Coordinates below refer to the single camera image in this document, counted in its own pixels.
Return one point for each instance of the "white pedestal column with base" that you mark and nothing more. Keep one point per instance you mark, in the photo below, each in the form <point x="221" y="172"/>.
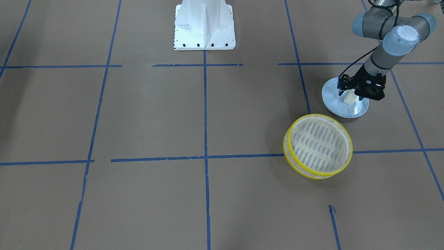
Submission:
<point x="204" y="25"/>

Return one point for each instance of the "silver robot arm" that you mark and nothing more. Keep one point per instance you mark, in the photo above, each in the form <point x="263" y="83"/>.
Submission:
<point x="398" y="36"/>

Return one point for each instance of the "light blue plate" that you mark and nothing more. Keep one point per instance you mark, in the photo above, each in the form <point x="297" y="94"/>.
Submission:
<point x="334" y="102"/>

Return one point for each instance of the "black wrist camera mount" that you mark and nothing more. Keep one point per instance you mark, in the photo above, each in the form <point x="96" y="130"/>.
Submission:
<point x="345" y="82"/>

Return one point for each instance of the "yellow rimmed steamer basket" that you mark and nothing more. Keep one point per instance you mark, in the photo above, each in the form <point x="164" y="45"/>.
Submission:
<point x="317" y="146"/>

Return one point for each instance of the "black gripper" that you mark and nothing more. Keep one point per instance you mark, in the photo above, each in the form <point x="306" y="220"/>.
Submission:
<point x="360" y="76"/>

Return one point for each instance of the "white steamed bun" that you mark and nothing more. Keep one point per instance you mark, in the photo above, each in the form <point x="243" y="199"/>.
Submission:
<point x="349" y="97"/>

